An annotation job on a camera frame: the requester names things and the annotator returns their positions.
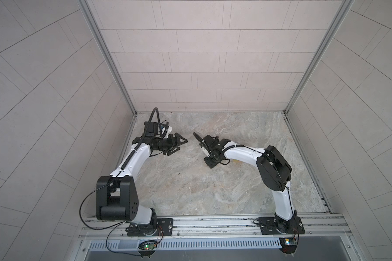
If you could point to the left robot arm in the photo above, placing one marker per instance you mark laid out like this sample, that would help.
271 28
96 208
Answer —
116 194

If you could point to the aluminium mounting rail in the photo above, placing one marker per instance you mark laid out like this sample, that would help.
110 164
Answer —
219 226

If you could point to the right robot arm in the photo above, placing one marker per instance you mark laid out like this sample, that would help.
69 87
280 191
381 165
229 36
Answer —
275 173

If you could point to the left circuit board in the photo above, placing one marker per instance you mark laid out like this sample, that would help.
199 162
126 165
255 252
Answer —
148 245

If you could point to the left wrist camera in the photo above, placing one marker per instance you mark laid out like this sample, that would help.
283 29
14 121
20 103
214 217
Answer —
158 130

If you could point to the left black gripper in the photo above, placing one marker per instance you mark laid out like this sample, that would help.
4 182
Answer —
170 145

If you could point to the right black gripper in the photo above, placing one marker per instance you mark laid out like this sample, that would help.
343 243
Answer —
209 164

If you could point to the circuit board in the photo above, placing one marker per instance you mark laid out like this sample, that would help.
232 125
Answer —
288 242
148 245

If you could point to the right circuit board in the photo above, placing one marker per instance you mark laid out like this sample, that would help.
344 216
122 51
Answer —
288 242

